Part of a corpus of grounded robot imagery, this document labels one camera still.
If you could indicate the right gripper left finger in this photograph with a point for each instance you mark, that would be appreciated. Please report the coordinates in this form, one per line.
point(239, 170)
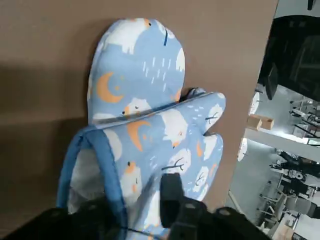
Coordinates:
point(50, 225)

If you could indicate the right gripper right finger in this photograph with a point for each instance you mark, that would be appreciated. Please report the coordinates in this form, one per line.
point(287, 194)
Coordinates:
point(172, 190)

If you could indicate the brown cardboard box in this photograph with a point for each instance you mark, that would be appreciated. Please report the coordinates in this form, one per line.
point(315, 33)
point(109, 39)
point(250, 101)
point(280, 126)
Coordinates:
point(260, 122)

